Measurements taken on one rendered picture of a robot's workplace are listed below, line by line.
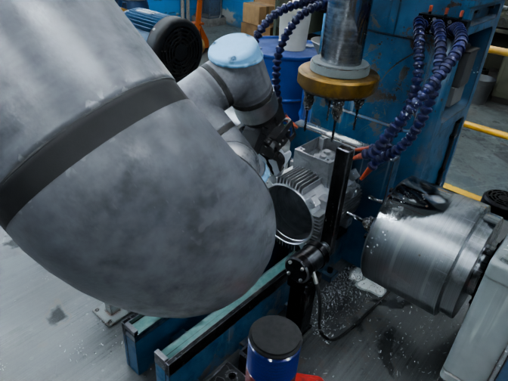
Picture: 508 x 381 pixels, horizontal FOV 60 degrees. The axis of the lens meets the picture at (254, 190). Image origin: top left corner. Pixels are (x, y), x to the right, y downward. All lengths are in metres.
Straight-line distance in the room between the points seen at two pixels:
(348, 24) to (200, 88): 0.34
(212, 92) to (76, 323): 0.63
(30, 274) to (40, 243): 1.07
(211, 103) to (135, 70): 0.57
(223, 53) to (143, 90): 0.60
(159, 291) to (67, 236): 0.05
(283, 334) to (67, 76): 0.39
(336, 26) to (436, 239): 0.46
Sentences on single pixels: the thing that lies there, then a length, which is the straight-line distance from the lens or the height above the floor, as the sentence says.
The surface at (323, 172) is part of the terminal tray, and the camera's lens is 1.04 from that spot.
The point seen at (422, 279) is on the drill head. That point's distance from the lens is 0.91.
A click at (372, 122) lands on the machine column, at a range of 1.22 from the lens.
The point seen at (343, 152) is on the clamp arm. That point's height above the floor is 1.25.
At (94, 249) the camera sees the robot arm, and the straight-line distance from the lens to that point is 0.21.
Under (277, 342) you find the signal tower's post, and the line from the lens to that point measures 0.51.
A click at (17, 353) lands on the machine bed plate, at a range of 1.11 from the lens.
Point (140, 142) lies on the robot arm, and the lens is 0.20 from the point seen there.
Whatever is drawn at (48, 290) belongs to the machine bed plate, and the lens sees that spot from 1.22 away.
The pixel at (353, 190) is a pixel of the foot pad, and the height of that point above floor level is 1.07.
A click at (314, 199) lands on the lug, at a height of 1.09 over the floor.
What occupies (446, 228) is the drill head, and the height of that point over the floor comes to 1.14.
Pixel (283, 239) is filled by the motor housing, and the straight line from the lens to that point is 1.10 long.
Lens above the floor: 1.61
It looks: 32 degrees down
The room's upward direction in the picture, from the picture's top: 4 degrees clockwise
